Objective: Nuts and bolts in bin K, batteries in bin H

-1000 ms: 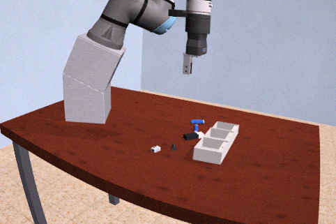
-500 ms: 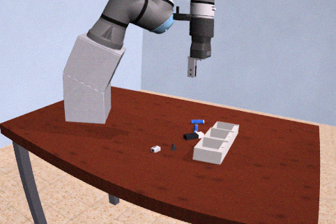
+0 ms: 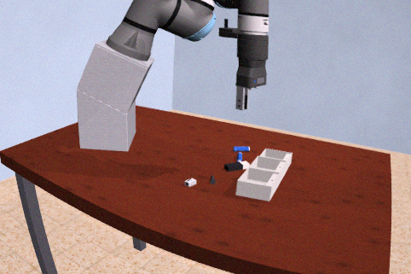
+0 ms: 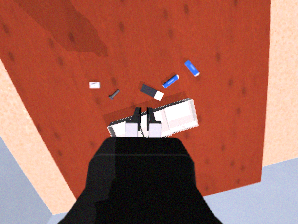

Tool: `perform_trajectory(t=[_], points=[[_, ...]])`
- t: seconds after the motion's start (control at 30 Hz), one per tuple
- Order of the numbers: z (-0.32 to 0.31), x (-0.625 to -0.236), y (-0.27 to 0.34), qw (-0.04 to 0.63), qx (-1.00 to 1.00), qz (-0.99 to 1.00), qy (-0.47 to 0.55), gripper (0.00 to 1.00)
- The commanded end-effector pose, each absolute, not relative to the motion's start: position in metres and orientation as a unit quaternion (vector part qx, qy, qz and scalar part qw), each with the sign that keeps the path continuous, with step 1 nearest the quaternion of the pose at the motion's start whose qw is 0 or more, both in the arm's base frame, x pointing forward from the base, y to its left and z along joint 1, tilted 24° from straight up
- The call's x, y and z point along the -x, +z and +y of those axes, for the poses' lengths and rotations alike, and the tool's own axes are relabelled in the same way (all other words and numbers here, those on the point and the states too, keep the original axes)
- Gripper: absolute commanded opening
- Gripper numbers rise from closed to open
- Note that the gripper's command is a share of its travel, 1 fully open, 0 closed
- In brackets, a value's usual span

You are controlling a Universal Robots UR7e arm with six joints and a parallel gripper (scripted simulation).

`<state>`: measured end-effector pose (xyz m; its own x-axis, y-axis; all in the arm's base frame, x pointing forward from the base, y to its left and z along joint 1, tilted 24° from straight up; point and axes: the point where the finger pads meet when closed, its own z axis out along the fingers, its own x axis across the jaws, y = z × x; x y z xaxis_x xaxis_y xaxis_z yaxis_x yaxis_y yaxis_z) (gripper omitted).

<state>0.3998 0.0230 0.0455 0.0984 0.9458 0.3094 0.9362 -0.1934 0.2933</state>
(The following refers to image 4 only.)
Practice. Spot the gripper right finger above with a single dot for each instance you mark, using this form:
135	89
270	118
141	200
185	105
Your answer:
153	126

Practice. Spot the blue battery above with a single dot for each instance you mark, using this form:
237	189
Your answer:
191	68
170	81

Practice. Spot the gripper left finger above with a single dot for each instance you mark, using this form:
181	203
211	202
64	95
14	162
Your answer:
133	126

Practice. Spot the white three-compartment bin rack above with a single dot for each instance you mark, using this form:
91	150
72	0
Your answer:
175	117

